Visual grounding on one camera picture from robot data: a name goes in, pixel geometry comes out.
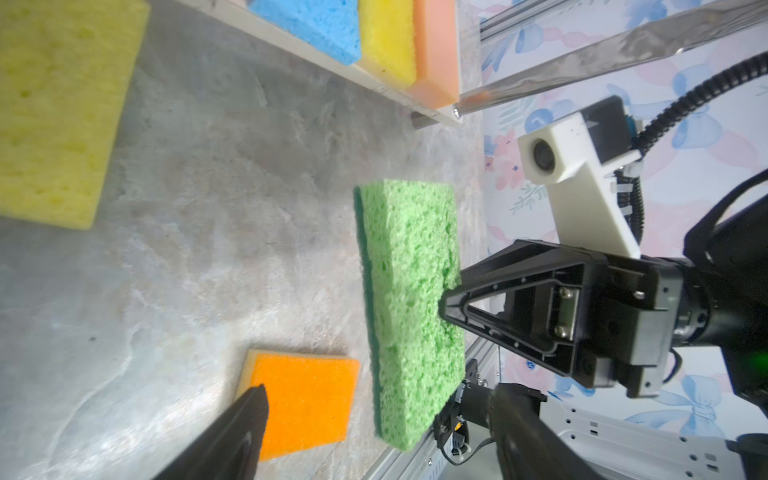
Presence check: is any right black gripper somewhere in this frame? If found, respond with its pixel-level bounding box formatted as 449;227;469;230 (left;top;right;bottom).
439;240;684;398

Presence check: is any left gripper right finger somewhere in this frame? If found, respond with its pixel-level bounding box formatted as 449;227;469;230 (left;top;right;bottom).
488;383;599;479

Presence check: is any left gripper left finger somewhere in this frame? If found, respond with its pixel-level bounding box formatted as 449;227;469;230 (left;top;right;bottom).
156;385;269;479

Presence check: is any orange sponge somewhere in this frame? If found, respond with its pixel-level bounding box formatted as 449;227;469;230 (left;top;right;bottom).
236;349;360;461

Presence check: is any light green sponge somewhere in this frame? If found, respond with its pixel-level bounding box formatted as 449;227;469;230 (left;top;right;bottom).
359;180;465;451

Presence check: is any salmon pink sponge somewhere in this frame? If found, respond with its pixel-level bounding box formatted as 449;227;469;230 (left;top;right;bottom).
407;0;460;110

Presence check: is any yellow sponge front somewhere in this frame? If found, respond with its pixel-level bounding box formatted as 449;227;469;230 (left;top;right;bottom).
358;0;417;90

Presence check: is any yellow sponge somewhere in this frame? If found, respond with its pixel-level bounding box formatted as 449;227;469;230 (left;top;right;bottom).
358;0;417;90
1;1;151;230

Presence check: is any blue sponge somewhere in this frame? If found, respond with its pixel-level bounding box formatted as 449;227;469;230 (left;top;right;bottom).
247;0;362;65

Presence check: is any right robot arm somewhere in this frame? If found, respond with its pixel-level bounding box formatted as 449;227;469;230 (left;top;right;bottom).
438;173;767;408

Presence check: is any white two-tier shelf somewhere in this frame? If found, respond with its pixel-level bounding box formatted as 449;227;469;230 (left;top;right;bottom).
186;1;767;129

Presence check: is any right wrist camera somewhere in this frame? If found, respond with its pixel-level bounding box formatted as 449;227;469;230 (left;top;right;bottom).
518;96;641;259

